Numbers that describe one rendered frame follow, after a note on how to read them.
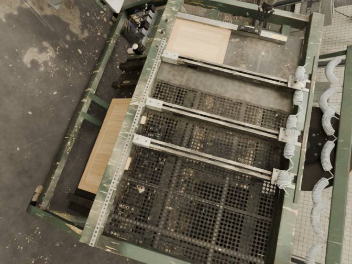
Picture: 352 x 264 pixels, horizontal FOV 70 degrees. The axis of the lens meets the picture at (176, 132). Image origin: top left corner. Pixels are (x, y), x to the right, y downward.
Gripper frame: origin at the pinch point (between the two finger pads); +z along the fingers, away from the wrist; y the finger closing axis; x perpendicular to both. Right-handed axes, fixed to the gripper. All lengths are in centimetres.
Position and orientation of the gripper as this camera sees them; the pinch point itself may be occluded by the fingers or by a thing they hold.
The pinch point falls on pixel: (261, 21)
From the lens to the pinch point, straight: 227.7
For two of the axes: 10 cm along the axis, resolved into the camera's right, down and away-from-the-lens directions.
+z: 0.1, 3.0, 9.5
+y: 9.6, 2.6, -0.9
